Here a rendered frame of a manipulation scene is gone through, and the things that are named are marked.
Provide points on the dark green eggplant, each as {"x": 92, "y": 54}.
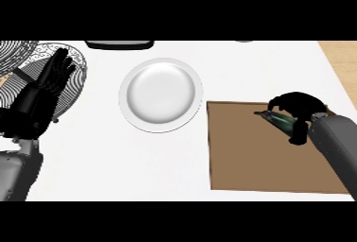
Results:
{"x": 279, "y": 119}

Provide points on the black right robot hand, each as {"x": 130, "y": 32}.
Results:
{"x": 302, "y": 105}

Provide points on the white oval plate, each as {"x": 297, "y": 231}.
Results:
{"x": 161, "y": 94}

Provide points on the brown flat tray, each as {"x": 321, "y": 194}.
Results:
{"x": 256, "y": 157}

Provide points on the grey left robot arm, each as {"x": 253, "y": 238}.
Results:
{"x": 17, "y": 170}

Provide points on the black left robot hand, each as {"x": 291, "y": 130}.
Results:
{"x": 46, "y": 85}

